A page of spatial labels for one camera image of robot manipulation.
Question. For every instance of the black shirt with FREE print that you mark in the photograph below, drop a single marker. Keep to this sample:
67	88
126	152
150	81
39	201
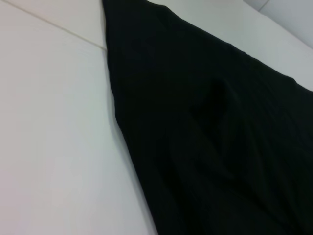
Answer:
195	147

